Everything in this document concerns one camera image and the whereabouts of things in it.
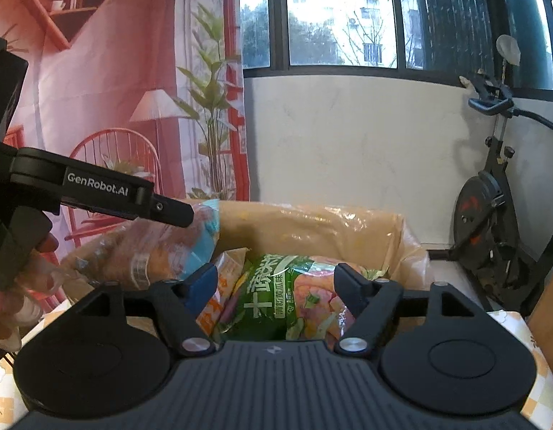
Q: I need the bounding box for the plastic-wrapped cardboard box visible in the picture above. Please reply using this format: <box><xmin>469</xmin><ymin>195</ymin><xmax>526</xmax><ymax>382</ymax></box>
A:
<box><xmin>169</xmin><ymin>198</ymin><xmax>434</xmax><ymax>351</ymax></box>

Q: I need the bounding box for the black exercise bike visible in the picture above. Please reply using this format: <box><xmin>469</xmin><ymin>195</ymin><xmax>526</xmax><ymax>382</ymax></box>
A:
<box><xmin>431</xmin><ymin>69</ymin><xmax>553</xmax><ymax>315</ymax></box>

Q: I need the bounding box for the pink printed wall backdrop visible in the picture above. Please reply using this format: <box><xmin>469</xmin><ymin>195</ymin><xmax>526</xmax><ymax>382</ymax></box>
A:
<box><xmin>0</xmin><ymin>0</ymin><xmax>251</xmax><ymax>288</ymax></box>

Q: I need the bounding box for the brown wooden board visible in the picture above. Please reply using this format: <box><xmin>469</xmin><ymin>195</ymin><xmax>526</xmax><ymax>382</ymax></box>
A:
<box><xmin>525</xmin><ymin>263</ymin><xmax>553</xmax><ymax>396</ymax></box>

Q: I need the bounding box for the clear bread packet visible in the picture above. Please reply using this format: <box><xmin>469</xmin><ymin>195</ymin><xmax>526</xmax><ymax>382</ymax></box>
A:
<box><xmin>61</xmin><ymin>199</ymin><xmax>221</xmax><ymax>293</ymax></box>

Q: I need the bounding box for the checkered floral tablecloth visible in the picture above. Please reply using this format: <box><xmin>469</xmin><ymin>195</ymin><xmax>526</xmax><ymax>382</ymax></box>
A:
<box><xmin>0</xmin><ymin>307</ymin><xmax>551</xmax><ymax>430</ymax></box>

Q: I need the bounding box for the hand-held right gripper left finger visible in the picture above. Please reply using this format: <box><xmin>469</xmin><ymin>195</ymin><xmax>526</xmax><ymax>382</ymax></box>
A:
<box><xmin>70</xmin><ymin>262</ymin><xmax>220</xmax><ymax>357</ymax></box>

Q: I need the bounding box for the dark framed window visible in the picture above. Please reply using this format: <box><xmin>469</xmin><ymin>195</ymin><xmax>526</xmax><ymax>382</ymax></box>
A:
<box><xmin>238</xmin><ymin>0</ymin><xmax>553</xmax><ymax>100</ymax></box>

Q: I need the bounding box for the person's left hand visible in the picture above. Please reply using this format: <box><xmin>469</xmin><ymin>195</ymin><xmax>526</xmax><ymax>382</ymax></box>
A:
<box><xmin>0</xmin><ymin>232</ymin><xmax>62</xmax><ymax>353</ymax></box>

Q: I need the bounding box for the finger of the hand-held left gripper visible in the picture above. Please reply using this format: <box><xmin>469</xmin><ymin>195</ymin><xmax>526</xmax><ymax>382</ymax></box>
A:
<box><xmin>10</xmin><ymin>147</ymin><xmax>195</xmax><ymax>228</ymax></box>

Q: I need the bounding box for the green vegetable chip packet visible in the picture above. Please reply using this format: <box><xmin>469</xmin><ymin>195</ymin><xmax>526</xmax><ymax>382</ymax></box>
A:
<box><xmin>215</xmin><ymin>253</ymin><xmax>385</xmax><ymax>352</ymax></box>

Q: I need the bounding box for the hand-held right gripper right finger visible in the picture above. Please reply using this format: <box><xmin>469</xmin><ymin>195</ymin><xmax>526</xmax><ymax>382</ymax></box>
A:
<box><xmin>332</xmin><ymin>263</ymin><xmax>477</xmax><ymax>355</ymax></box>

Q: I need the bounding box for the yellow orange snack packet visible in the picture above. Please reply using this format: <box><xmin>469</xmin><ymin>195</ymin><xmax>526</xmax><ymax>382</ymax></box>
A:
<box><xmin>196</xmin><ymin>247</ymin><xmax>253</xmax><ymax>338</ymax></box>

